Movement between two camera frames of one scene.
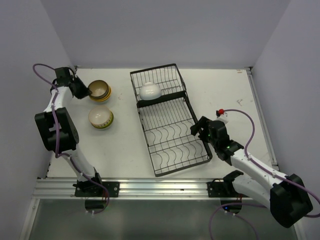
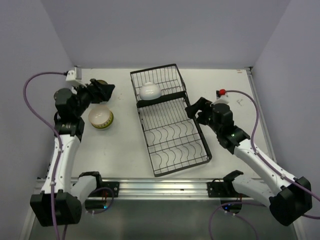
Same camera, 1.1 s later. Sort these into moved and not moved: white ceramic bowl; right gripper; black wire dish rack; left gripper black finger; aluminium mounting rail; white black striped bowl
Moved: right gripper; left gripper black finger
Not moved: white black striped bowl; white ceramic bowl; black wire dish rack; aluminium mounting rail
